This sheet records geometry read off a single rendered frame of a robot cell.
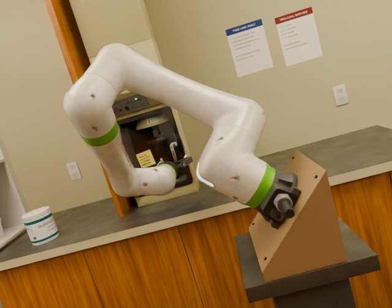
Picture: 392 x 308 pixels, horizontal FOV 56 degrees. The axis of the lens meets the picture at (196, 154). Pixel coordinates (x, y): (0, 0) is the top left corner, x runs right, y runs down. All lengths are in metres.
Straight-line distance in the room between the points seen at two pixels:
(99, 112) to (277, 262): 0.59
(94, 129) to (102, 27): 0.90
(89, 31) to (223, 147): 1.13
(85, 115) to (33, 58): 1.49
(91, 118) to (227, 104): 0.37
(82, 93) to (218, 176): 0.41
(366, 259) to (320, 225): 0.13
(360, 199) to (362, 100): 0.83
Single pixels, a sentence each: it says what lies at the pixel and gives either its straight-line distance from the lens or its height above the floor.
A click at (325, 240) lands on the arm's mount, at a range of 0.93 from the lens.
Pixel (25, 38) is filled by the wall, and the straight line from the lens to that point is 2.51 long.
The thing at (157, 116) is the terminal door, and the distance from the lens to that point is 1.80.
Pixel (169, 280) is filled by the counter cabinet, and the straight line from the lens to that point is 1.75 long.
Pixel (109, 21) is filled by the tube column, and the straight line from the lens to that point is 1.88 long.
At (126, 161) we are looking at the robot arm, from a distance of 1.25.
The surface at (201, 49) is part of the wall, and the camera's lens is 2.22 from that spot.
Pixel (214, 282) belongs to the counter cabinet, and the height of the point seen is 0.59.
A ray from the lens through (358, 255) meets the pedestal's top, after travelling 0.99.
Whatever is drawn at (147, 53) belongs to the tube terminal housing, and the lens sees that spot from 1.82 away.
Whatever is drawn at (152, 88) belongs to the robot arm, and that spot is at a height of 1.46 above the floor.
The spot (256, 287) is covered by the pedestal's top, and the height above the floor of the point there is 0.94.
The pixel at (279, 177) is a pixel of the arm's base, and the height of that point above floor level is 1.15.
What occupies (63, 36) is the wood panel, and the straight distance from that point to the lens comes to 1.85.
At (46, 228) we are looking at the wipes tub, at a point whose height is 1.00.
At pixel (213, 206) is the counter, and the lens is 1.57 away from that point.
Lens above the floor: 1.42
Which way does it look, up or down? 9 degrees down
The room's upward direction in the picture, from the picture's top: 17 degrees counter-clockwise
